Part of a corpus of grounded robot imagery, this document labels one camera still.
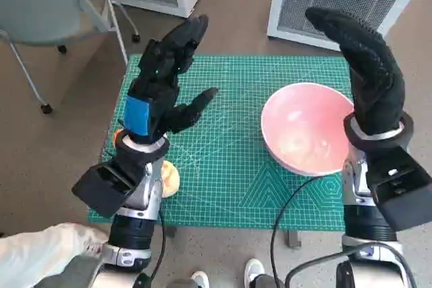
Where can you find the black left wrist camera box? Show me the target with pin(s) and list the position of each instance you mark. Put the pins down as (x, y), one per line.
(101, 187)

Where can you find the grey chair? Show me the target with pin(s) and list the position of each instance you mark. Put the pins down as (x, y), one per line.
(37, 4)

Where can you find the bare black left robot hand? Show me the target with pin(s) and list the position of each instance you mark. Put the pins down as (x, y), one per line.
(158, 106)

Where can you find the black table leg bracket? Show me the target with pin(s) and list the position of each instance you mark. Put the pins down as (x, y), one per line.
(170, 232)
(293, 240)

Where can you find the orange toy bread loaf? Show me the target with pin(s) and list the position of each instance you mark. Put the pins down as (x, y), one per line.
(117, 137)

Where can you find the round toy bread bun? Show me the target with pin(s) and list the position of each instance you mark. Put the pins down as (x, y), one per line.
(171, 180)

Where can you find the person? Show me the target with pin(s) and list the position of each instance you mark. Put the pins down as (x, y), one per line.
(40, 251)

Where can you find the white cabinet with vent grille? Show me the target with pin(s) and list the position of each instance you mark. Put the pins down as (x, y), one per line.
(337, 1)

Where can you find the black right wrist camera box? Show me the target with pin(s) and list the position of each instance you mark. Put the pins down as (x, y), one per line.
(401, 187)

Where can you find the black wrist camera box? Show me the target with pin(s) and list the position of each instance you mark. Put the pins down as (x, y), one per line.
(101, 187)
(401, 187)

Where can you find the person's foot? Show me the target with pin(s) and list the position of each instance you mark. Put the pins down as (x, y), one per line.
(254, 269)
(200, 279)

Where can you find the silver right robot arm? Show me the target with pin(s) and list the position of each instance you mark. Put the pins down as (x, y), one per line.
(364, 220)

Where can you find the green cutting mat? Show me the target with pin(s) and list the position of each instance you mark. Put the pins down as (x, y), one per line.
(222, 153)

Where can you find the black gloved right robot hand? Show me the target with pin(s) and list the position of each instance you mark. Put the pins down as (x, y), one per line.
(374, 79)

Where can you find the pink bowl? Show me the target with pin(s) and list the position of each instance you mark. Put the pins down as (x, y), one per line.
(303, 126)

